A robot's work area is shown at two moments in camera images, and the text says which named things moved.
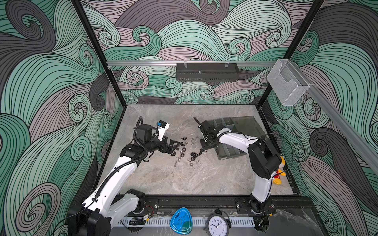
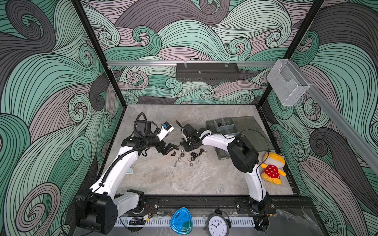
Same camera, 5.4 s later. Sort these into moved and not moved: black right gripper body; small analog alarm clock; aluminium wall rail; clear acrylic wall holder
Moved: black right gripper body
Not moved: aluminium wall rail; clear acrylic wall holder; small analog alarm clock
